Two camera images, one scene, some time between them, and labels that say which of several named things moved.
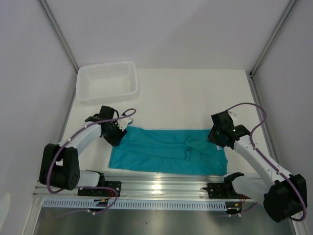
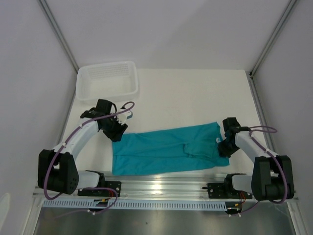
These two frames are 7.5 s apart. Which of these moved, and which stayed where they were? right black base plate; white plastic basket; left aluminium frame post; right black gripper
Moved: right black gripper
Stayed: white plastic basket; left aluminium frame post; right black base plate
